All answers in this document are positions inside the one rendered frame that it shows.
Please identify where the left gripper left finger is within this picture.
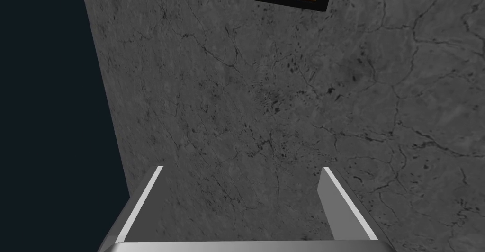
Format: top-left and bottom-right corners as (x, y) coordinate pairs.
(100, 165), (170, 247)

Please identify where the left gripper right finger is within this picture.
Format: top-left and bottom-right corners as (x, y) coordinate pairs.
(317, 166), (391, 241)

